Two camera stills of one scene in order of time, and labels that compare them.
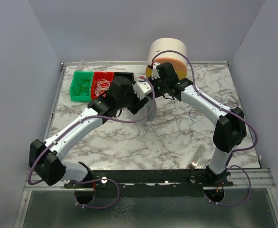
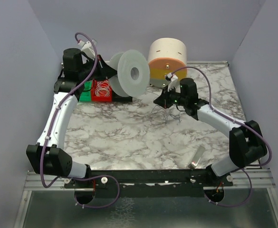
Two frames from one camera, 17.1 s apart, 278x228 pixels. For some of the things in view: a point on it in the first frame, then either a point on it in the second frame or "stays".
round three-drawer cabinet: (178, 62) stays
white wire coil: (103, 86) stays
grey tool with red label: (196, 157) stays
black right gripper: (159, 85) → (165, 98)
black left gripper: (139, 106) → (103, 69)
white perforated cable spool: (148, 111) → (133, 73)
